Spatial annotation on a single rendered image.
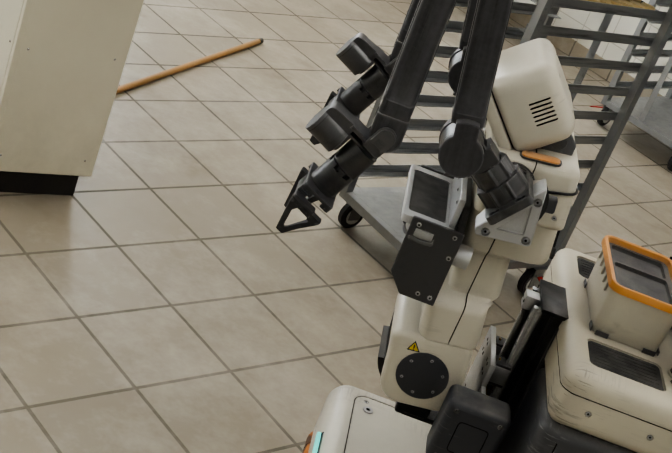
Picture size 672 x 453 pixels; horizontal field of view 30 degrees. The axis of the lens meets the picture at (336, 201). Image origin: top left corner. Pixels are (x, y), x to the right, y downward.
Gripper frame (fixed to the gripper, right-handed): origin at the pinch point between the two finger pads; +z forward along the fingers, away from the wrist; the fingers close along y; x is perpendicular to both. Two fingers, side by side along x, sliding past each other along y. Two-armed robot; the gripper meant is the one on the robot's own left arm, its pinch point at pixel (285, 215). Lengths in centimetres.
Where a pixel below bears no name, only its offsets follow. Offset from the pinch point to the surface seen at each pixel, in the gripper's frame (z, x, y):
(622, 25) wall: -16, 153, -498
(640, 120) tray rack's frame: -3, 165, -388
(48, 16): 61, -58, -124
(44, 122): 87, -38, -129
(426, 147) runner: 31, 59, -202
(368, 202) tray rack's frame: 52, 55, -181
